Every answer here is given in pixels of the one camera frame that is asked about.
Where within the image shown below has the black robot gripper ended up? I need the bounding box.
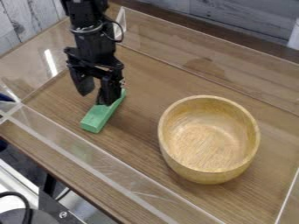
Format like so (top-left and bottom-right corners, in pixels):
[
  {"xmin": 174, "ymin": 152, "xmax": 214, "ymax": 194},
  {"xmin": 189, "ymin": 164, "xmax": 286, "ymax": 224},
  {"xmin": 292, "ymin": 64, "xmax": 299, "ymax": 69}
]
[{"xmin": 64, "ymin": 26, "xmax": 124, "ymax": 106}]

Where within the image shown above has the green rectangular block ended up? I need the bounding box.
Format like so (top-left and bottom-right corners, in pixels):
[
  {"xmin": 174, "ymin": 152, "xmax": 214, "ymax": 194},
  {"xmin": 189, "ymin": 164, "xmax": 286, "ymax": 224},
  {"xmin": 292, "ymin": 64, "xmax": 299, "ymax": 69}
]
[{"xmin": 78, "ymin": 89, "xmax": 126, "ymax": 133}]

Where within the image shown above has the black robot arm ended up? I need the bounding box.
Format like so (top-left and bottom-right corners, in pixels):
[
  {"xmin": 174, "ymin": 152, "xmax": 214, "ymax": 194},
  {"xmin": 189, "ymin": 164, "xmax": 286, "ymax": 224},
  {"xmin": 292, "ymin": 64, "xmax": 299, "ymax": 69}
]
[{"xmin": 60, "ymin": 0, "xmax": 124, "ymax": 106}]

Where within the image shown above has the brown wooden bowl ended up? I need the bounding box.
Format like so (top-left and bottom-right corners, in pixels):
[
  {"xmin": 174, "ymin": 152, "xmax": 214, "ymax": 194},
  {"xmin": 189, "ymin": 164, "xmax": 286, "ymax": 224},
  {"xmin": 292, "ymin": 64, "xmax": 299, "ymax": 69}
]
[{"xmin": 157, "ymin": 95, "xmax": 261, "ymax": 185}]

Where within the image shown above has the blue object at left edge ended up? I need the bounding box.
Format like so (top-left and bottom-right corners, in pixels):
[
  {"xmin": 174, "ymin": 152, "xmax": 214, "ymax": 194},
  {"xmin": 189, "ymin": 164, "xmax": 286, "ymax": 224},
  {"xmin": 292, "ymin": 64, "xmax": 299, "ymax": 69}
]
[{"xmin": 0, "ymin": 92, "xmax": 14, "ymax": 152}]

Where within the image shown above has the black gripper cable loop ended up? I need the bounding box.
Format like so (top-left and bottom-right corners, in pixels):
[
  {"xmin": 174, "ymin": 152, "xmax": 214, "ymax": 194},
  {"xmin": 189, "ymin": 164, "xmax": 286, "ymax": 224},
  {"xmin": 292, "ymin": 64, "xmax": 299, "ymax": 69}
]
[{"xmin": 101, "ymin": 17, "xmax": 126, "ymax": 44}]

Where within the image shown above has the clear acrylic tray wall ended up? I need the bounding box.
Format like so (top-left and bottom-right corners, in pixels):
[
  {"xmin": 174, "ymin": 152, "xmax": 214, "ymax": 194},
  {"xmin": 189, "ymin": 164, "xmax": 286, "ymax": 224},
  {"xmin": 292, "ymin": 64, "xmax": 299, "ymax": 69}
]
[{"xmin": 0, "ymin": 10, "xmax": 299, "ymax": 224}]

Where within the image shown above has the black metal bracket with screw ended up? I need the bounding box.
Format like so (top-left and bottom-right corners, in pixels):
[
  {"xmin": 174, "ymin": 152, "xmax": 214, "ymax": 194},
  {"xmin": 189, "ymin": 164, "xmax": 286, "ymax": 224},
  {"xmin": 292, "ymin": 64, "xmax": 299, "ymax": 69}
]
[{"xmin": 38, "ymin": 190, "xmax": 86, "ymax": 224}]

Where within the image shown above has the black cable at bottom left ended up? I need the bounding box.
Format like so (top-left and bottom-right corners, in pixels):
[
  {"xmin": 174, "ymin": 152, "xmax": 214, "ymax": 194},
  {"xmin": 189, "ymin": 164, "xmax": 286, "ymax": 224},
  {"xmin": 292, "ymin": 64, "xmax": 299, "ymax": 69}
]
[{"xmin": 0, "ymin": 191, "xmax": 33, "ymax": 224}]

